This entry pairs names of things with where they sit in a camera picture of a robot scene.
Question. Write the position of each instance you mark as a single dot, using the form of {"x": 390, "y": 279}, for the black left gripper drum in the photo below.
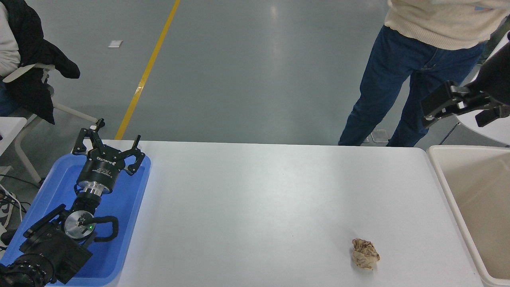
{"x": 101, "y": 167}

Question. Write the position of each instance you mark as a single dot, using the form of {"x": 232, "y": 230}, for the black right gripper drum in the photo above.
{"x": 498, "y": 75}

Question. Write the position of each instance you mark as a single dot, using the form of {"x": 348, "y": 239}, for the tan paper ball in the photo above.
{"x": 364, "y": 254}

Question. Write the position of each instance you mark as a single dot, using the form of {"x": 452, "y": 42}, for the standing person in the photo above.
{"x": 398, "y": 71}

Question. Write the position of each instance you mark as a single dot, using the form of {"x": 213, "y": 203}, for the blue plastic tray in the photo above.
{"x": 119, "y": 223}

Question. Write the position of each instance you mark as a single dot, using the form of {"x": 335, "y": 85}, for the small white side table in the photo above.
{"x": 10, "y": 131}

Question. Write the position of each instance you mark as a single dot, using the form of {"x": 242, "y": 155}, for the large pale bin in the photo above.
{"x": 478, "y": 199}

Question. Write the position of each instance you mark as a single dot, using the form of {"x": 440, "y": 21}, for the white chair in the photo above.
{"x": 28, "y": 69}

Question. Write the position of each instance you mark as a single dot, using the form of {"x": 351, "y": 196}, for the black jacket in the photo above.
{"x": 32, "y": 52}

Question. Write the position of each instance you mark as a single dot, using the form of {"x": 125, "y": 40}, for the seated person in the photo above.
{"x": 7, "y": 44}

